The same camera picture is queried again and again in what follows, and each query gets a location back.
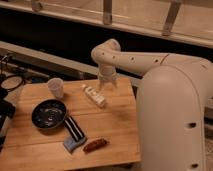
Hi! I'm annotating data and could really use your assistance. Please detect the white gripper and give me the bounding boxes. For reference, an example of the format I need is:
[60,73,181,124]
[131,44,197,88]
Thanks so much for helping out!
[98,73,117,90]

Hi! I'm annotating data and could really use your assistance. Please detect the white paper cup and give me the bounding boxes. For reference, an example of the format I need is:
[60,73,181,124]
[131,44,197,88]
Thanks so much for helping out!
[47,78,64,99]

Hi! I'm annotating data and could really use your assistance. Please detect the black device at left edge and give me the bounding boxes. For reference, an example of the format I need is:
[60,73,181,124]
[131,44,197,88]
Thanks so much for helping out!
[0,100,15,151]

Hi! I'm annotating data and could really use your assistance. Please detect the blue black striped sponge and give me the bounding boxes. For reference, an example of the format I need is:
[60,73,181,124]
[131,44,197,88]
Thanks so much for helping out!
[63,116,87,153]

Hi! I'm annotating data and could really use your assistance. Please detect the dark blue bowl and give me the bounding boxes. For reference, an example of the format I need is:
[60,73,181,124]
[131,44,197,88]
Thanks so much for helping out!
[31,99,67,129]

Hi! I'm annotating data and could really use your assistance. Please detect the round black framed dish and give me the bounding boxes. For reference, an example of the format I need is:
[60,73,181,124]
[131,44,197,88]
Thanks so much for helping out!
[0,75,24,92]

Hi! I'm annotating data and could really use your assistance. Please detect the wooden board table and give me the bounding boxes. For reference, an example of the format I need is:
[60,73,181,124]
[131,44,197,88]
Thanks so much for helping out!
[0,78,140,171]

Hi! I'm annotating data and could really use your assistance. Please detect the brown sausage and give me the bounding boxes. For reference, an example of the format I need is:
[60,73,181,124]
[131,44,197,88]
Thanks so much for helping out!
[83,139,108,153]

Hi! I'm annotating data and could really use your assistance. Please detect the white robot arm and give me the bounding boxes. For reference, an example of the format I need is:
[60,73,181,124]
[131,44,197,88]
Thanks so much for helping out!
[91,39,213,171]

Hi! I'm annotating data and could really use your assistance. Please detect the white plastic bottle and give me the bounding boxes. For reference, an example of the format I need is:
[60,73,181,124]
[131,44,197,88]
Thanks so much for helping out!
[82,84,106,108]

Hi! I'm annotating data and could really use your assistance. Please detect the black cable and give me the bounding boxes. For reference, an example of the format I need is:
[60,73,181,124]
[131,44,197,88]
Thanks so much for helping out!
[0,53,29,79]

